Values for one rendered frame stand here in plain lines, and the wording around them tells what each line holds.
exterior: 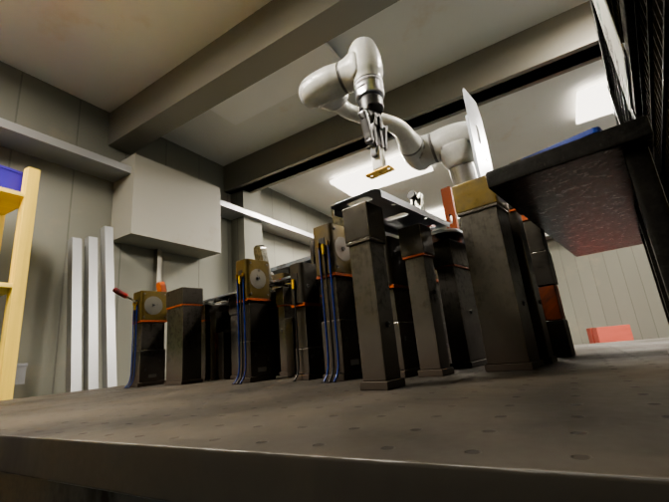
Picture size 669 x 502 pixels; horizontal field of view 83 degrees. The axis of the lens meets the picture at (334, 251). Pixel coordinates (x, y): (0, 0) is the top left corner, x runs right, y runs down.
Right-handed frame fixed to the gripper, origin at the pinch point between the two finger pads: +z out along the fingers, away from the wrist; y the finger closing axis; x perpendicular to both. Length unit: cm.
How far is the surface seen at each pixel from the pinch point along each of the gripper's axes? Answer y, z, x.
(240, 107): -91, -161, -180
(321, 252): 24.8, 30.8, -4.2
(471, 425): 60, 59, 38
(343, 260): 20.8, 33.0, -0.9
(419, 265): 22.1, 38.5, 18.2
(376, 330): 40, 51, 18
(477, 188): 17.1, 25.3, 30.2
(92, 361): -7, 44, -233
